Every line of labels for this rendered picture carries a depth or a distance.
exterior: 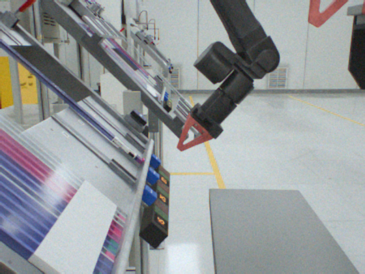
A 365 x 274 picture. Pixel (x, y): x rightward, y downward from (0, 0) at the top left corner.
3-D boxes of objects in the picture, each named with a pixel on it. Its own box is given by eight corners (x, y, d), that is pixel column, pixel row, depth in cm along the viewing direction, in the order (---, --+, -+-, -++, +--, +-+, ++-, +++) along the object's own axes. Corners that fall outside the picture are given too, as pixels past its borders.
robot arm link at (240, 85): (261, 86, 74) (253, 81, 80) (237, 62, 72) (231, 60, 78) (237, 111, 75) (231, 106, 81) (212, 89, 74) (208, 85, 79)
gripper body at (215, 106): (193, 116, 73) (219, 88, 72) (191, 107, 83) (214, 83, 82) (218, 137, 74) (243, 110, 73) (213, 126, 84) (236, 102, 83)
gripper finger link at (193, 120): (166, 141, 77) (197, 108, 75) (167, 134, 84) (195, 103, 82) (190, 162, 78) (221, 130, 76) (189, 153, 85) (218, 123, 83)
